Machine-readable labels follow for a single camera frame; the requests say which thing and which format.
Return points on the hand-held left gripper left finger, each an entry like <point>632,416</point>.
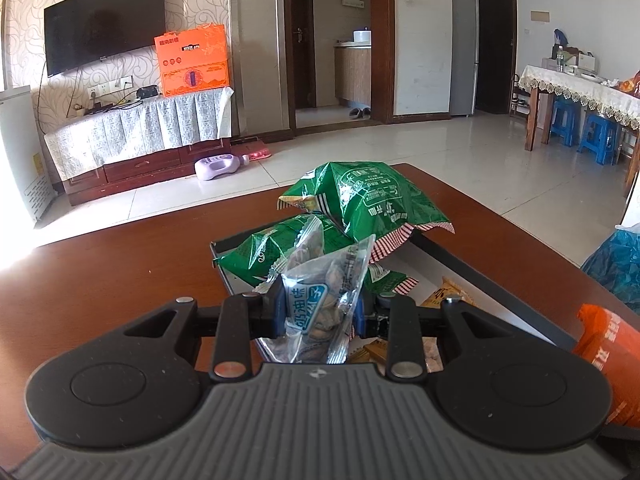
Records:
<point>277,310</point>

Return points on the orange snack packet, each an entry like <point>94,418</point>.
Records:
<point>615,360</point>

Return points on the white wall unit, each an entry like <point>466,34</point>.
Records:
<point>353,2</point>

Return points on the white chest freezer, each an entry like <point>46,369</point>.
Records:
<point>20,150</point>

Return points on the lace tablecloth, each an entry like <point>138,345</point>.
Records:
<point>575,85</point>

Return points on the yellow snack packet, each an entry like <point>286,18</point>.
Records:
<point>367,351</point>

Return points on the silver refrigerator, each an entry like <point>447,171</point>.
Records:
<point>464,55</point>

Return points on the green snack bag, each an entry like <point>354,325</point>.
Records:
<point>370,200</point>
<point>260,255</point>

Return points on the tan snack packet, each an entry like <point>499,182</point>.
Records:
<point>447,292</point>

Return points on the blue plastic stool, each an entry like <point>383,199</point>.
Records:
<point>600,137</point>
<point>564,120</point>

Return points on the orange gift box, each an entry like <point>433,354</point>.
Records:
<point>192,60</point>

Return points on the blue plastic bag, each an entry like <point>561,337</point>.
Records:
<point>617,265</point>

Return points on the grey slippers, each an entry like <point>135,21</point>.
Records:
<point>359,113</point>

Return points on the dark grey tray box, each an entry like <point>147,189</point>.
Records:
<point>430,265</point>

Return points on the shoe rack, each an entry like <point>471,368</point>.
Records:
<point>520,97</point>

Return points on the black television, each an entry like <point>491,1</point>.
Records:
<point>105,25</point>

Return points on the white wall socket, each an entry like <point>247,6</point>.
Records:
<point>122,82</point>
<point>97,91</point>

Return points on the dark wooden door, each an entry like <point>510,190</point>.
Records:
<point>497,50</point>

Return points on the clear nut packet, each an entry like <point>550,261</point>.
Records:
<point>320,300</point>

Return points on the dark wooden TV cabinet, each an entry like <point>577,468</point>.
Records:
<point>145,162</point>

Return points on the white pot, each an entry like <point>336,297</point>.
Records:
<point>362,36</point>

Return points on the wooden dining table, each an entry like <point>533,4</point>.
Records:
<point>530,125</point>

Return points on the black device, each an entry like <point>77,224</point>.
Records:
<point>148,93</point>

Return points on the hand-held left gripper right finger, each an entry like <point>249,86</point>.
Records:
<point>357,315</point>

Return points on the pink slippers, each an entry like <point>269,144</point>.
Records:
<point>259,154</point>

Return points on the wooden kitchen cabinet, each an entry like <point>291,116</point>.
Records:
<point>352,75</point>

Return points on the cardboard box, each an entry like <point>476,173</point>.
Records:
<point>580,62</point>

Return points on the clear brown pastry packet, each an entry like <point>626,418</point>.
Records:
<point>434,355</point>

